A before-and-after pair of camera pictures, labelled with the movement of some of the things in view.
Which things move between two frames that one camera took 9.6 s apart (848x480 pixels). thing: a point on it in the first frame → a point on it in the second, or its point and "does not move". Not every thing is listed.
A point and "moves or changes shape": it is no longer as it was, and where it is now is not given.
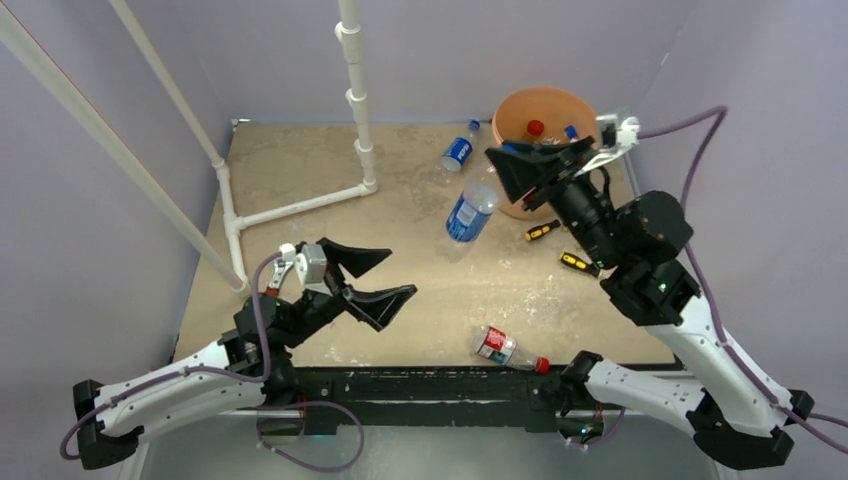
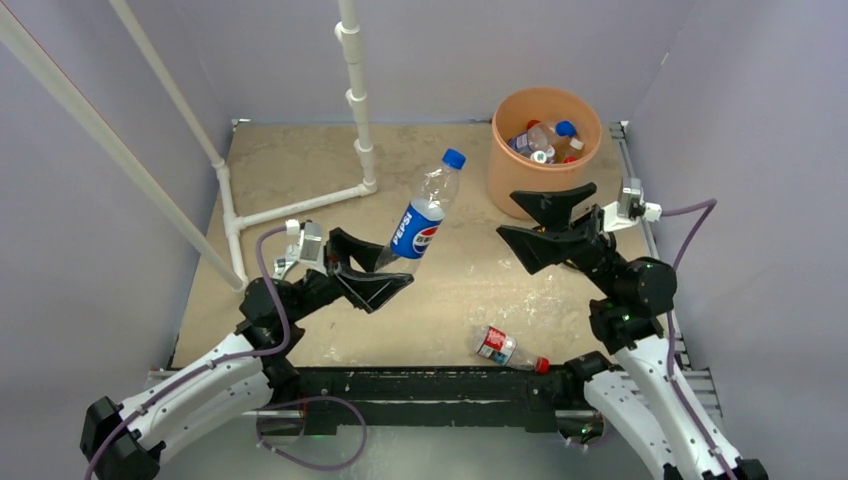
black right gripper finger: (565, 153) → (553, 209)
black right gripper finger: (523, 173) → (538, 250)
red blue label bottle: (501, 347) does not move
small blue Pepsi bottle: (468, 219) moves or changes shape
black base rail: (373, 396) does not move
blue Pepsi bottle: (459, 150) → (424, 217)
